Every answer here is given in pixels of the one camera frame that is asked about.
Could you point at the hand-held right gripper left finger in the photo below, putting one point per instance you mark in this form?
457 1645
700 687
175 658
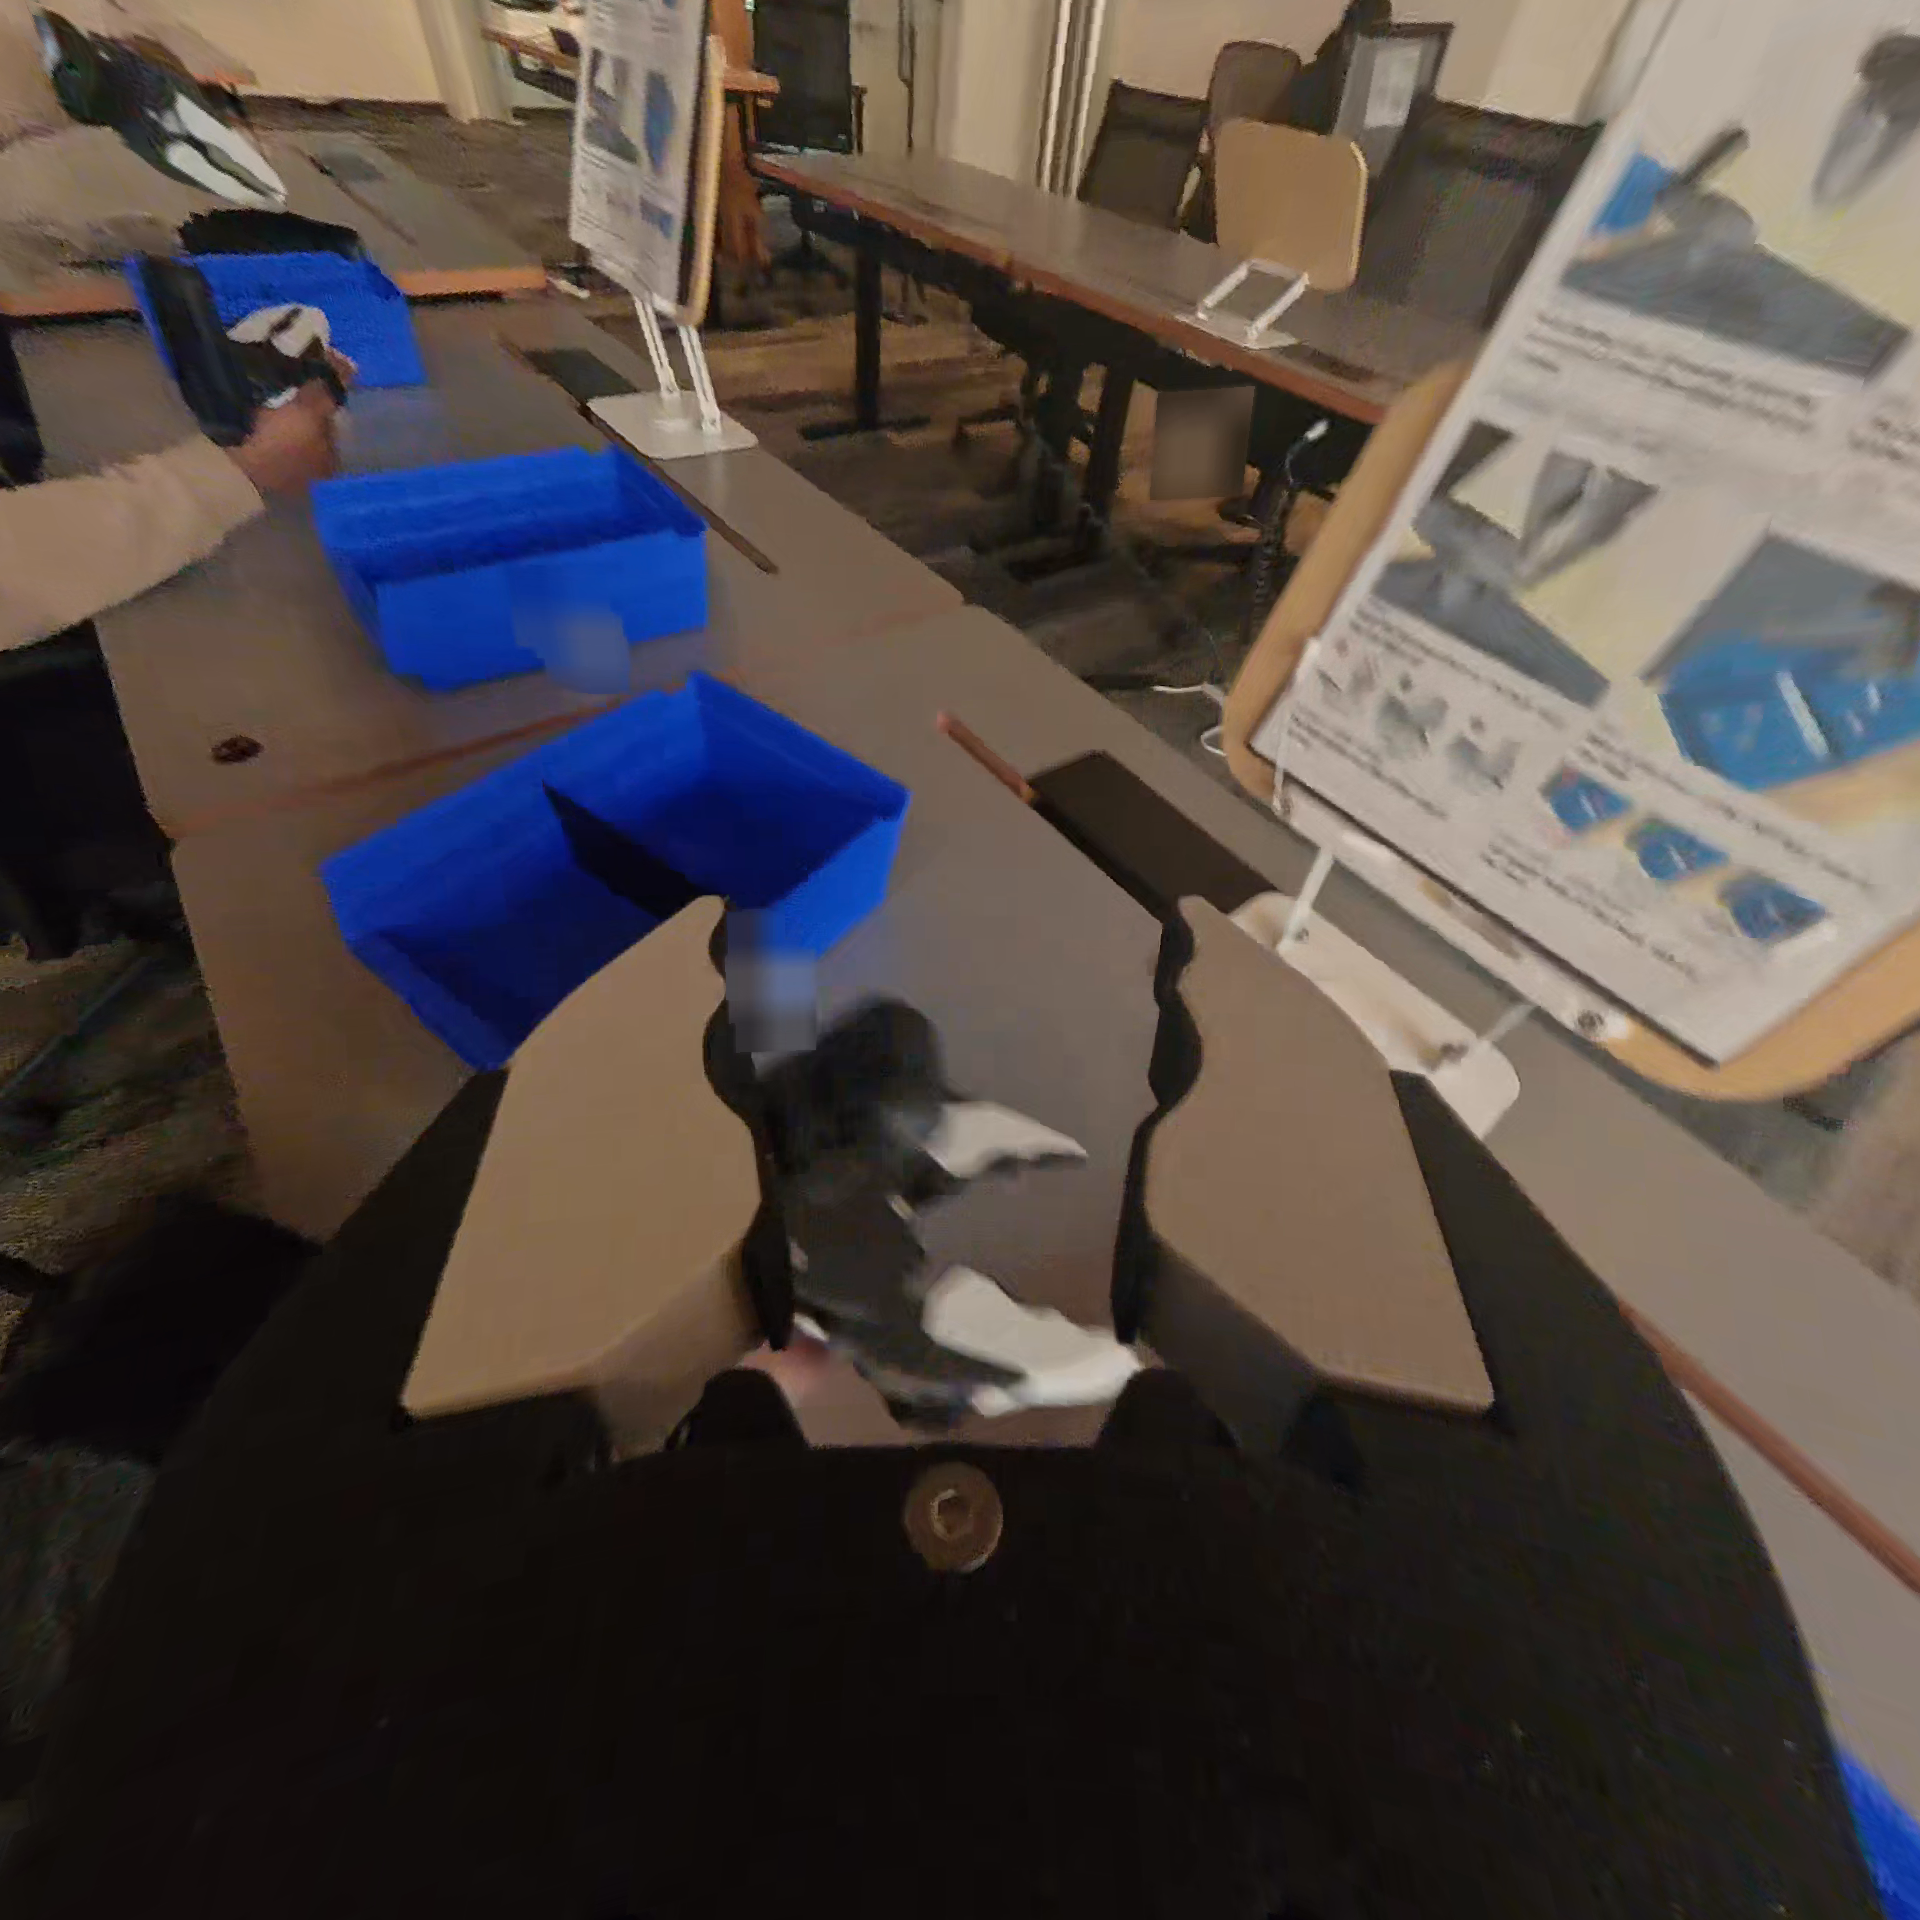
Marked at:
599 1172

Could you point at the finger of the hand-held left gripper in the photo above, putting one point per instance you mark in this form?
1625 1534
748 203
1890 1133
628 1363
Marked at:
996 1141
1035 1350

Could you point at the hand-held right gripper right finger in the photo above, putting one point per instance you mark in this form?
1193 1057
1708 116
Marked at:
1306 1185

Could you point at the another person's forearm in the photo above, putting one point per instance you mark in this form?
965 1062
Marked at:
105 541

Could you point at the white board stand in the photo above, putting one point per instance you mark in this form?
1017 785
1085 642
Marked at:
674 429
1244 324
1380 1004

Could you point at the wooden display board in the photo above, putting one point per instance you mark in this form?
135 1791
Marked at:
1348 556
704 181
1289 203

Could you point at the printed instruction sheet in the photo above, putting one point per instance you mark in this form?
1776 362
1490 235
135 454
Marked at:
1651 525
637 149

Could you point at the long wooden table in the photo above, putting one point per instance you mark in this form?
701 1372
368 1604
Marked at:
1049 242

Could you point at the black foam insert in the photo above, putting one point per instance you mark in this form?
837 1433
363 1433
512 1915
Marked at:
271 235

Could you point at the black mesh chair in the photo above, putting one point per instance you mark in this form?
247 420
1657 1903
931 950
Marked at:
803 68
1140 142
1477 196

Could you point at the brown chair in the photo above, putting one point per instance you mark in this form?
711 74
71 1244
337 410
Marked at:
1253 83

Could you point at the dark monitor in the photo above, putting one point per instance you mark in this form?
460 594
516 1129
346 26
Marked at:
1388 83

